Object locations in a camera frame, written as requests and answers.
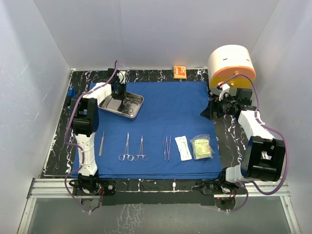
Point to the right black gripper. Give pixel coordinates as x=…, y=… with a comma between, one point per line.
x=213, y=106

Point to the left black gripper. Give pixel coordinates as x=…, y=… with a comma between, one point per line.
x=123, y=96

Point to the steel ring-handle scissors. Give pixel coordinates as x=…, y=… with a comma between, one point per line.
x=126, y=108
x=140, y=155

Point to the metal instrument tray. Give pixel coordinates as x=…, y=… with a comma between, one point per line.
x=113, y=106

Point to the green suture packet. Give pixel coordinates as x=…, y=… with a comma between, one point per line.
x=201, y=147

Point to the white packet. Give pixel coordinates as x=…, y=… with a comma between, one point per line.
x=183, y=148

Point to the steel scalpel handle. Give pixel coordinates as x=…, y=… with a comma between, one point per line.
x=101, y=144

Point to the pink cylindrical tissue phantom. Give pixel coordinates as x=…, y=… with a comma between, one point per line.
x=229, y=60

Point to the steel forceps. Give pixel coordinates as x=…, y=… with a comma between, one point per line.
x=168, y=146

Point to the blue surgical drape cloth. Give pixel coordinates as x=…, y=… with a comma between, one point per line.
x=169, y=109

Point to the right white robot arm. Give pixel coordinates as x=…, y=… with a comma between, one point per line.
x=264, y=155

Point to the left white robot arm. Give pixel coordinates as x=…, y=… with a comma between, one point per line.
x=85, y=120

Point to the small blue plastic clip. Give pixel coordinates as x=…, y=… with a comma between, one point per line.
x=70, y=94

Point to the small orange circuit board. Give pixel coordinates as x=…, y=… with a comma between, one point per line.
x=179, y=72

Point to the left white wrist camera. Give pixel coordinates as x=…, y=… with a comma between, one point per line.
x=122, y=77

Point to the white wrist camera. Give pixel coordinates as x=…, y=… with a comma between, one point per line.
x=223, y=88
x=122, y=77

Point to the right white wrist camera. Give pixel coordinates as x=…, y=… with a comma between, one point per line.
x=223, y=88

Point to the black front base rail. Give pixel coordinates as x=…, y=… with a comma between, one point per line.
x=169, y=191

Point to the aluminium frame extrusion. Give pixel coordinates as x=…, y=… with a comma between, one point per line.
x=157, y=207

